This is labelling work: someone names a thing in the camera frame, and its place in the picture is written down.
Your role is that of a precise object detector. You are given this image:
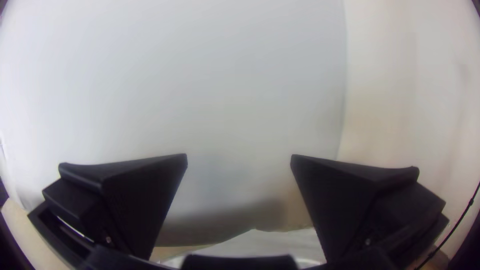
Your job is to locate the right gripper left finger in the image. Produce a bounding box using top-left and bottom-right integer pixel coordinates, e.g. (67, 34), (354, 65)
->
(26, 152), (188, 268)

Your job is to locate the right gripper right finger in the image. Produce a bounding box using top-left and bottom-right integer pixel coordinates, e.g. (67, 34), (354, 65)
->
(290, 153), (450, 268)

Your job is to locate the black cable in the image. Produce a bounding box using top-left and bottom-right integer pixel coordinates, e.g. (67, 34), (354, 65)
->
(414, 181), (480, 270)

